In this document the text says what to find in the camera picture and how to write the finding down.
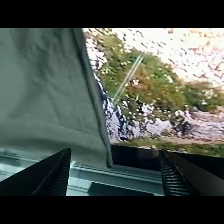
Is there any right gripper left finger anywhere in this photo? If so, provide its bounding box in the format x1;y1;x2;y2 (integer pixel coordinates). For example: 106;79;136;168
0;147;72;197

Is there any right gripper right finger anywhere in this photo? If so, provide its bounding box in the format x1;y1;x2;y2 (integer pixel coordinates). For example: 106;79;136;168
158;149;224;197

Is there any grey-green garment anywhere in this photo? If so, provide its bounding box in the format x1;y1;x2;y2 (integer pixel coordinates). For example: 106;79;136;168
0;27;114;168

